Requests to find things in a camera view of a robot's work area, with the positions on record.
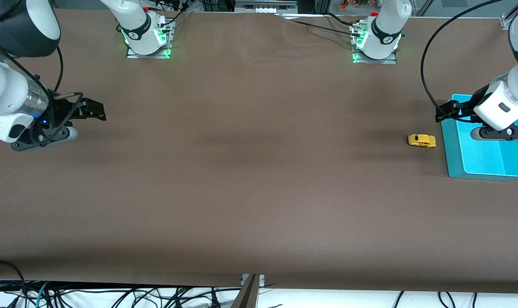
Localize yellow beetle toy car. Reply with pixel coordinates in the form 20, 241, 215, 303
407, 133, 437, 149

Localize turquoise plastic bin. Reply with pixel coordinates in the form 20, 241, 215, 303
440, 93, 518, 180

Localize brown table cover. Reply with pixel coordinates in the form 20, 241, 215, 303
0, 8, 518, 294

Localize white power strip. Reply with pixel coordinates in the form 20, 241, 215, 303
235, 0, 299, 14

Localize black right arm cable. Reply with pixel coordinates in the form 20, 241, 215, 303
49, 45, 64, 92

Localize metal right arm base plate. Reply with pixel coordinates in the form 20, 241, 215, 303
126, 42, 172, 59

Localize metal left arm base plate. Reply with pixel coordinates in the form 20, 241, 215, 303
352, 48, 398, 65

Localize black base power cable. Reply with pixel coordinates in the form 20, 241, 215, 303
275, 12, 363, 40

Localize black looped floor cable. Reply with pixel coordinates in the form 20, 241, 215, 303
0, 259, 27, 308

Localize teal floor cable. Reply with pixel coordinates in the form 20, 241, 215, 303
35, 281, 50, 308

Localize black tangled floor cables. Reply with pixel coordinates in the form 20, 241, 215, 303
49, 284, 243, 308

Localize metal table edge bracket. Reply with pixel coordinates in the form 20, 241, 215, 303
231, 274, 266, 308

